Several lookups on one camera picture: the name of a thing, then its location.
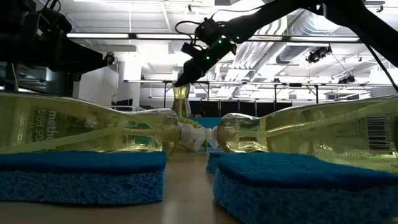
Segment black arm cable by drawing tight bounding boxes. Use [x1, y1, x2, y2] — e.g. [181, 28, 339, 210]
[360, 40, 398, 93]

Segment black overhead light bar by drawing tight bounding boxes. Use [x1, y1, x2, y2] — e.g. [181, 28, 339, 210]
[67, 32, 361, 43]

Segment black partition panels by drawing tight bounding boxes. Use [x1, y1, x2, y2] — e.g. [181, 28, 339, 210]
[182, 99, 293, 118]

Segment blue sponge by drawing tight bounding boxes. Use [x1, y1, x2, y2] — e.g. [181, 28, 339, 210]
[0, 151, 168, 205]
[205, 151, 398, 224]

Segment teal plastic bin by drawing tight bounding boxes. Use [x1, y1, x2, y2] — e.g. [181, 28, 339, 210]
[185, 116, 225, 130]

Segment clear green dish soap bottle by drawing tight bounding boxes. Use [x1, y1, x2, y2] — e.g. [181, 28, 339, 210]
[0, 91, 208, 156]
[203, 95, 398, 174]
[172, 83, 192, 119]

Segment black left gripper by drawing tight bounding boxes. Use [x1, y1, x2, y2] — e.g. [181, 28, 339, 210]
[27, 18, 108, 74]

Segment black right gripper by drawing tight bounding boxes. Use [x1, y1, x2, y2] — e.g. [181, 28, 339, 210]
[174, 18, 237, 88]

